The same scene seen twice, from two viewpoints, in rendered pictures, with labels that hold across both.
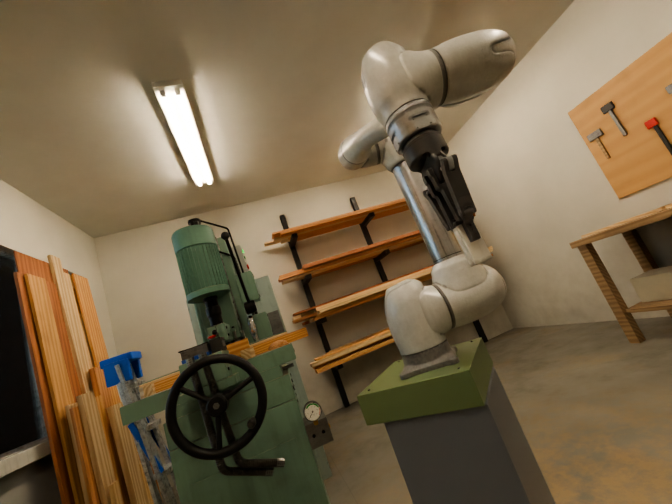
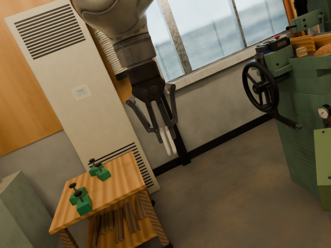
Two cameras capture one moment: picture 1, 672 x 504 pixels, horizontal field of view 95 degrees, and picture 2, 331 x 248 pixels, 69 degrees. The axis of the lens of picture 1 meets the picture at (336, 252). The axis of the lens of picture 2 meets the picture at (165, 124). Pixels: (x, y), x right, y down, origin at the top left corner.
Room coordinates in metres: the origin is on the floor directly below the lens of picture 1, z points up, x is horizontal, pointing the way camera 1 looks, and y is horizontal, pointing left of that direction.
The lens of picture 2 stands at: (0.60, -0.80, 1.17)
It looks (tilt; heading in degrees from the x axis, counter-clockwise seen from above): 16 degrees down; 98
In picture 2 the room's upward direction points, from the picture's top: 22 degrees counter-clockwise
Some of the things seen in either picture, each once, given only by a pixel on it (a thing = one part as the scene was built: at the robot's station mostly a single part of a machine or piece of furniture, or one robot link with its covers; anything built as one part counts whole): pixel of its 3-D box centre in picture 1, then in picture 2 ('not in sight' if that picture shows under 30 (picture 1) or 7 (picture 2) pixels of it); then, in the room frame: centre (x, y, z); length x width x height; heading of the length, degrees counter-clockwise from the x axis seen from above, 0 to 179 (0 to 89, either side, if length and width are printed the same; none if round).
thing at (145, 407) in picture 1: (216, 379); (289, 60); (1.19, 0.58, 0.87); 0.61 x 0.30 x 0.06; 104
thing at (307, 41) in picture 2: (223, 357); (297, 45); (1.23, 0.56, 0.94); 0.21 x 0.01 x 0.08; 104
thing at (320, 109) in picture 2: (313, 413); (326, 112); (1.16, 0.27, 0.65); 0.06 x 0.04 x 0.08; 104
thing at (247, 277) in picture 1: (248, 288); not in sight; (1.55, 0.48, 1.23); 0.09 x 0.08 x 0.15; 14
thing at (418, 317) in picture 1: (412, 312); not in sight; (1.06, -0.17, 0.86); 0.18 x 0.16 x 0.22; 93
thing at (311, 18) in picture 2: (221, 335); (308, 22); (1.32, 0.58, 1.03); 0.14 x 0.07 x 0.09; 14
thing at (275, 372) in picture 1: (231, 387); (303, 66); (1.24, 0.56, 0.82); 0.40 x 0.21 x 0.04; 104
